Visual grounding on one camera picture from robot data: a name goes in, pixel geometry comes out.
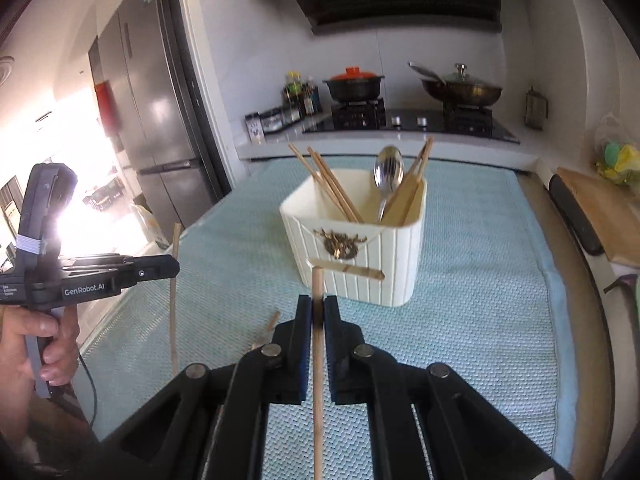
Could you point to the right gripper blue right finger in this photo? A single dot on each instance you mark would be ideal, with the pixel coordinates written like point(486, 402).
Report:
point(426, 423)

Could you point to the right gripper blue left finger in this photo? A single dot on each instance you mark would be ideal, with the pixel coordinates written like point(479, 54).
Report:
point(212, 424)

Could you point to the wooden chopstick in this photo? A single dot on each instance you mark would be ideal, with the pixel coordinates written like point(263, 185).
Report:
point(346, 204)
point(324, 187)
point(415, 179)
point(317, 367)
point(264, 337)
point(172, 314)

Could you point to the stainless steel spoon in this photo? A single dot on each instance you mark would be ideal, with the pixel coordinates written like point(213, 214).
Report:
point(389, 170)

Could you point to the person's left hand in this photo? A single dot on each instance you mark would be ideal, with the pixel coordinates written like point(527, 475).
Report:
point(33, 345)

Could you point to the red hanging item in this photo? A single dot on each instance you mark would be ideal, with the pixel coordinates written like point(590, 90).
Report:
point(107, 109)

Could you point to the grey double door refrigerator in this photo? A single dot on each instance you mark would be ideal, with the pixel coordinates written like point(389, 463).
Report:
point(164, 129)

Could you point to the cream ribbed utensil holder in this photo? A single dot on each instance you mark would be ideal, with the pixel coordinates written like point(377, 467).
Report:
point(367, 261)

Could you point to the wooden cutting board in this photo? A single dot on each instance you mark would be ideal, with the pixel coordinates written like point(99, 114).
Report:
point(607, 209)

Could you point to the black spice rack containers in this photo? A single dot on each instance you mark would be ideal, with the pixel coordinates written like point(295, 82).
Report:
point(280, 118)

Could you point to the black gas stove top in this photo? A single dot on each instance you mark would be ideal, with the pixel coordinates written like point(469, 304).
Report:
point(459, 120)

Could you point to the sauce bottles group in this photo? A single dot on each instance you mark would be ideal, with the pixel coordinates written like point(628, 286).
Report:
point(302, 93)

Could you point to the yellow green plastic bag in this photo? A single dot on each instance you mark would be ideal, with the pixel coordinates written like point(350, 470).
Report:
point(617, 153)

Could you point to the dark glass kettle jar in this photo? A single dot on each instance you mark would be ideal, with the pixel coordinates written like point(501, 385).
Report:
point(536, 109)

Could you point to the dark wok with glass lid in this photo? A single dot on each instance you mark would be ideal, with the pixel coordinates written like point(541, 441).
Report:
point(457, 89)

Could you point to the black pot with red lid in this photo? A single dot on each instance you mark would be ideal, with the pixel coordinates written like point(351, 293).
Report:
point(354, 86)

